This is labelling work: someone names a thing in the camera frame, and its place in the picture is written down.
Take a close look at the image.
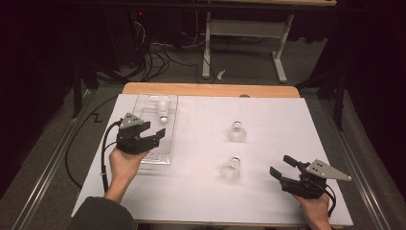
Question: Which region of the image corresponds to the white shuttlecock with blue band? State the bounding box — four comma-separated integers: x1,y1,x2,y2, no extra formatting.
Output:
227,120,247,143
220,155,242,182
154,100,170,125

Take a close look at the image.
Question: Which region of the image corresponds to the metal floor rail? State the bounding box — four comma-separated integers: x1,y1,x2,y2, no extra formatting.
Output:
319,95,384,230
11,89,99,230

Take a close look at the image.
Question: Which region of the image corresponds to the black metal stand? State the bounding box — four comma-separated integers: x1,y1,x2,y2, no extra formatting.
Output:
295,68,348,132
72,60,101,119

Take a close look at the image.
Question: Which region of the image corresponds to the person's left hand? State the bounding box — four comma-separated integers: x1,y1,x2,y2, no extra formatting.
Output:
108,147,150,190

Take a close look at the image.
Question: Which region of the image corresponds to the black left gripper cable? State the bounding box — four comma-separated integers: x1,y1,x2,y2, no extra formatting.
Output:
101,120,123,195

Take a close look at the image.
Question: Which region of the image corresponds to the clear plastic box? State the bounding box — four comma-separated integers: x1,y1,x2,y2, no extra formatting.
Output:
130,93,180,166

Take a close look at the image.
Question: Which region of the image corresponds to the white metal desk frame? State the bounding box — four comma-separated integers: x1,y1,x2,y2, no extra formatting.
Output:
197,0,338,84

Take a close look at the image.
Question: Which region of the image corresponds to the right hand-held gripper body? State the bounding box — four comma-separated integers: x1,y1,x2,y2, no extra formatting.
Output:
279,159,353,200

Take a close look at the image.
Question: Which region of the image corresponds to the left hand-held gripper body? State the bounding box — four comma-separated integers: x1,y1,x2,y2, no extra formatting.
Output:
115,112,161,155

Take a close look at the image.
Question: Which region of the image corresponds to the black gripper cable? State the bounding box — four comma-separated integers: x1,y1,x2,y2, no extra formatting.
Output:
324,183,338,219
101,120,123,195

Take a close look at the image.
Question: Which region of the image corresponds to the person's right hand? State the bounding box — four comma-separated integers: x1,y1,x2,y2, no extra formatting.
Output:
292,193,333,223

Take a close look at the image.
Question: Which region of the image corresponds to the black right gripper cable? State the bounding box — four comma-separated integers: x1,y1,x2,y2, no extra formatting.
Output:
324,183,338,219

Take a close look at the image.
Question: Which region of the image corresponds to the tangle of black cables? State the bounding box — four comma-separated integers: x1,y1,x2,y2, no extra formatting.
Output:
127,41,199,82

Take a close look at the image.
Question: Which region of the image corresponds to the long black floor cable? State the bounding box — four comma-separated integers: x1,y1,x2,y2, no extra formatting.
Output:
64,94,120,190

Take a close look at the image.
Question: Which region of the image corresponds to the dark curtain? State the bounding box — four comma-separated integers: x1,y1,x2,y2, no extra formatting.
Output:
0,0,76,199

